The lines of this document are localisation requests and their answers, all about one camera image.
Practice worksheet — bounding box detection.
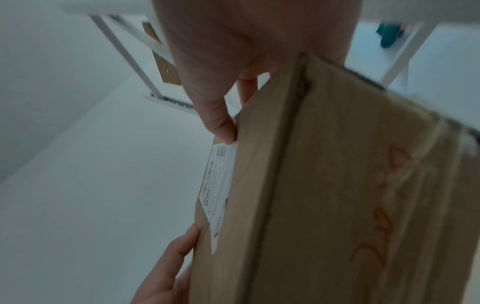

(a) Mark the person's left hand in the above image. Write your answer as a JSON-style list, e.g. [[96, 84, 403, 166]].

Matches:
[[129, 223, 201, 304]]

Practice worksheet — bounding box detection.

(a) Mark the person's right hand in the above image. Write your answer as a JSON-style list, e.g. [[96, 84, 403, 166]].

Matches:
[[151, 0, 366, 146]]

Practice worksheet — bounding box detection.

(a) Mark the wooden board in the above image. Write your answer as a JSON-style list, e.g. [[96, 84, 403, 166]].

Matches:
[[141, 21, 183, 86]]

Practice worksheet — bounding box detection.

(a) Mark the white metal table frame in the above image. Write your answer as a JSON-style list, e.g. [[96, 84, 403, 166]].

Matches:
[[56, 0, 480, 115]]

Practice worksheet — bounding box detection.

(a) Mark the brown cardboard box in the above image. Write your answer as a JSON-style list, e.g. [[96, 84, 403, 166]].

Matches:
[[180, 51, 480, 304]]

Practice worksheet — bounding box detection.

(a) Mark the teal object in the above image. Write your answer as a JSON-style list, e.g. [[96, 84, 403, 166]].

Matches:
[[376, 22, 410, 49]]

